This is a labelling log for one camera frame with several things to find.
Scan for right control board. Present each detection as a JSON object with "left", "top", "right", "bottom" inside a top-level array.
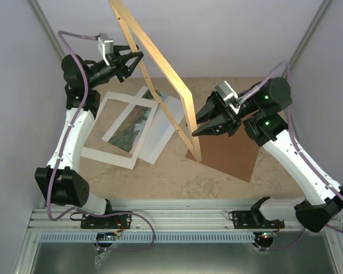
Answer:
[{"left": 256, "top": 231, "right": 277, "bottom": 239}]

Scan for landscape photo print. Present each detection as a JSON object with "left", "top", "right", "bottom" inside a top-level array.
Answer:
[{"left": 102, "top": 104, "right": 151, "bottom": 154}]

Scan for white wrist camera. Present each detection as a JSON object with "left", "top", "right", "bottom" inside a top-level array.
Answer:
[
  {"left": 214, "top": 81, "right": 240, "bottom": 114},
  {"left": 97, "top": 33, "right": 114, "bottom": 66}
]

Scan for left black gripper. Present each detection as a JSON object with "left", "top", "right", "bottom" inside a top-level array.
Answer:
[{"left": 87, "top": 46, "right": 143, "bottom": 89}]

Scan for clear glass sheet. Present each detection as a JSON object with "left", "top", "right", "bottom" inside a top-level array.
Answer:
[{"left": 138, "top": 93, "right": 184, "bottom": 164}]

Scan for grey slotted cable duct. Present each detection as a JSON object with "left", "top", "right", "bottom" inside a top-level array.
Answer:
[{"left": 39, "top": 232, "right": 260, "bottom": 243}]

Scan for white mat board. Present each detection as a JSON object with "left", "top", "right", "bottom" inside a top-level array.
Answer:
[{"left": 81, "top": 92, "right": 158, "bottom": 170}]

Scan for aluminium rail bed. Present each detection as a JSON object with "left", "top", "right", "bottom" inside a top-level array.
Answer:
[{"left": 27, "top": 199, "right": 302, "bottom": 232}]

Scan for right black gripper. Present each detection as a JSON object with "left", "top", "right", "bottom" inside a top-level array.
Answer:
[{"left": 188, "top": 90, "right": 259, "bottom": 136}]

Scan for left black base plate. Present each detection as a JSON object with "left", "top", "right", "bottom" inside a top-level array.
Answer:
[{"left": 80, "top": 214, "right": 131, "bottom": 230}]

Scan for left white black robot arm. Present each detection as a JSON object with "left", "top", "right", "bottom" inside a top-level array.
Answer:
[{"left": 34, "top": 46, "right": 143, "bottom": 228}]

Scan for light wooden picture frame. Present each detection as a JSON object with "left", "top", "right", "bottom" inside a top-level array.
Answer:
[{"left": 109, "top": 1, "right": 202, "bottom": 162}]

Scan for left aluminium corner post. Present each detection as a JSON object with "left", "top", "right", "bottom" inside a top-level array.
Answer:
[{"left": 28, "top": 0, "right": 65, "bottom": 61}]

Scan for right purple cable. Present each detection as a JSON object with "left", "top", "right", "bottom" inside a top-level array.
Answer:
[{"left": 237, "top": 61, "right": 343, "bottom": 252}]

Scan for brown backing board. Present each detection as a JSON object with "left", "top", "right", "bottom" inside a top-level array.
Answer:
[{"left": 199, "top": 126, "right": 260, "bottom": 182}]

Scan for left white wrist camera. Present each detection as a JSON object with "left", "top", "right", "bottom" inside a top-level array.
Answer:
[{"left": 97, "top": 33, "right": 114, "bottom": 66}]

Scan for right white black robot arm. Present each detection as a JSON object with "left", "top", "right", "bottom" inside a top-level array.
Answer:
[{"left": 192, "top": 77, "right": 343, "bottom": 232}]

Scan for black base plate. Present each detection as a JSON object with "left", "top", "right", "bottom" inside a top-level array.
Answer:
[
  {"left": 80, "top": 214, "right": 131, "bottom": 230},
  {"left": 228, "top": 211, "right": 285, "bottom": 229}
]

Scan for control board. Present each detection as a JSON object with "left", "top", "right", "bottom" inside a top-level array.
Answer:
[
  {"left": 95, "top": 231, "right": 122, "bottom": 241},
  {"left": 256, "top": 231, "right": 277, "bottom": 239}
]

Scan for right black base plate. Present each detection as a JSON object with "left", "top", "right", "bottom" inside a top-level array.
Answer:
[{"left": 228, "top": 211, "right": 285, "bottom": 229}]

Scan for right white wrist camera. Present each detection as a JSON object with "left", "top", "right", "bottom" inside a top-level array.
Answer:
[{"left": 214, "top": 81, "right": 240, "bottom": 114}]

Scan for right aluminium corner post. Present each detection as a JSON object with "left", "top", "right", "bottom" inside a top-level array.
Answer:
[{"left": 290, "top": 0, "right": 334, "bottom": 69}]

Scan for aluminium corner post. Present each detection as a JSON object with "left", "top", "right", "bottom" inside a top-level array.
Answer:
[
  {"left": 28, "top": 0, "right": 65, "bottom": 61},
  {"left": 290, "top": 0, "right": 334, "bottom": 69}
]

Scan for left control board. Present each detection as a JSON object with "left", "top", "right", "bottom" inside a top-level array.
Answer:
[{"left": 95, "top": 231, "right": 122, "bottom": 241}]

